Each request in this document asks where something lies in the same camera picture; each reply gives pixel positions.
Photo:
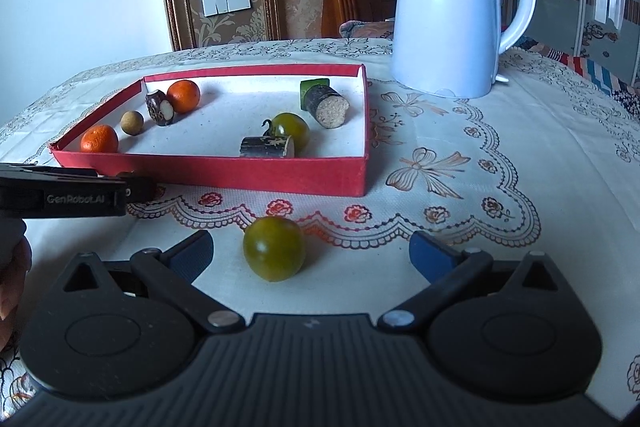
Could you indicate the striped blanket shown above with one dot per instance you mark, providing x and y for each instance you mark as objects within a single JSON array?
[{"x": 595, "y": 74}]

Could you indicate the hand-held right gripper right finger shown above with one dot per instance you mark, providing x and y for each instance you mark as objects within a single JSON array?
[{"x": 430, "y": 257}]

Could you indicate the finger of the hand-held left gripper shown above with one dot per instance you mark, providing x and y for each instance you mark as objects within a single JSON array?
[{"x": 142, "y": 190}]

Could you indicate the green tomato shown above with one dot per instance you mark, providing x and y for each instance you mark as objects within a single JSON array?
[
  {"x": 274, "y": 249},
  {"x": 291, "y": 127}
]

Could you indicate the slim dark sugarcane piece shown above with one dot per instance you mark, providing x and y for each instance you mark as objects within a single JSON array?
[{"x": 262, "y": 147}]

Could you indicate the dark floral cloth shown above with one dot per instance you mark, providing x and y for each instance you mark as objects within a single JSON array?
[{"x": 630, "y": 99}]

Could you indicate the red cardboard box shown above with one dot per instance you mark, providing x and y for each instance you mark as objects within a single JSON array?
[{"x": 225, "y": 107}]

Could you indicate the green cucumber piece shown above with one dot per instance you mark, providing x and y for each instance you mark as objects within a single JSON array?
[{"x": 311, "y": 88}]

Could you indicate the tan longan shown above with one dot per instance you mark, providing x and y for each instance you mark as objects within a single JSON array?
[{"x": 132, "y": 123}]

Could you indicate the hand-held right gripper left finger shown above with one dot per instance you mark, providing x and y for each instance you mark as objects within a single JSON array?
[{"x": 192, "y": 252}]

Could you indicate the short dark sugarcane piece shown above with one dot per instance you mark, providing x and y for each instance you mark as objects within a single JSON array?
[{"x": 159, "y": 107}]

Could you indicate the small orange tangerine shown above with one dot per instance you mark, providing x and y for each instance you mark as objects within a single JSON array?
[
  {"x": 99, "y": 139},
  {"x": 185, "y": 96}
]

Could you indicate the floral cushion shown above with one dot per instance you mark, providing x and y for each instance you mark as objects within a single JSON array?
[{"x": 365, "y": 29}]

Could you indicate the thick dark sugarcane piece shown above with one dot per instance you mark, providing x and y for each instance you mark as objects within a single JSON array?
[{"x": 327, "y": 107}]

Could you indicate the white electric kettle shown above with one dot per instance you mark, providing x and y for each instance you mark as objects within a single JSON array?
[{"x": 445, "y": 7}]

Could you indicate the white wall switch panel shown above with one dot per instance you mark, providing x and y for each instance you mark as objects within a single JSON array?
[{"x": 226, "y": 1}]

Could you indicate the embroidered beige tablecloth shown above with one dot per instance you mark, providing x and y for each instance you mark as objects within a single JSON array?
[{"x": 500, "y": 132}]

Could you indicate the person's left hand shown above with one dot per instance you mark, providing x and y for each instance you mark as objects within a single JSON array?
[{"x": 12, "y": 287}]

